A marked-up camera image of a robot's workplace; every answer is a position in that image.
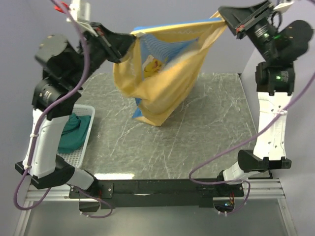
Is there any black base beam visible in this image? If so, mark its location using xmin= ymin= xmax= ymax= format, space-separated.
xmin=66 ymin=177 xmax=244 ymax=212

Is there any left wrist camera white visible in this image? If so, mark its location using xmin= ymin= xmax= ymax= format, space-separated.
xmin=52 ymin=0 xmax=97 ymax=36

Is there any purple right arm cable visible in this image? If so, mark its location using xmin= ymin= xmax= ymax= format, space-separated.
xmin=189 ymin=73 xmax=315 ymax=216

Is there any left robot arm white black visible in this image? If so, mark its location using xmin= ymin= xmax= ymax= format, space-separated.
xmin=15 ymin=23 xmax=136 ymax=198

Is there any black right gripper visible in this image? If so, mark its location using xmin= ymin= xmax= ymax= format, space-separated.
xmin=218 ymin=0 xmax=277 ymax=60

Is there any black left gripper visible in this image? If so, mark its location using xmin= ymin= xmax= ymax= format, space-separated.
xmin=66 ymin=21 xmax=135 ymax=87

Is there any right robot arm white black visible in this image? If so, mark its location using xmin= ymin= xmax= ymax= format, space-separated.
xmin=216 ymin=0 xmax=314 ymax=196

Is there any aluminium rail frame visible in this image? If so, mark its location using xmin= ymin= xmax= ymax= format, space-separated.
xmin=13 ymin=179 xmax=297 ymax=236

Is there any white plastic basket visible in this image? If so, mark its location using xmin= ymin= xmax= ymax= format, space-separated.
xmin=58 ymin=104 xmax=95 ymax=168

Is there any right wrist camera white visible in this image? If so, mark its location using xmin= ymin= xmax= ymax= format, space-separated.
xmin=273 ymin=0 xmax=295 ymax=13

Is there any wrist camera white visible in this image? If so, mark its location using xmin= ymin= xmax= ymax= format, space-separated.
xmin=52 ymin=0 xmax=97 ymax=36
xmin=273 ymin=0 xmax=295 ymax=13

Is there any green cloth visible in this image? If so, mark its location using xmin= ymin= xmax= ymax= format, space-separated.
xmin=58 ymin=113 xmax=91 ymax=154

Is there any blue and yellow pillowcase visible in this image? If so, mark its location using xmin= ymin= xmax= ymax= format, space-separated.
xmin=113 ymin=12 xmax=227 ymax=126

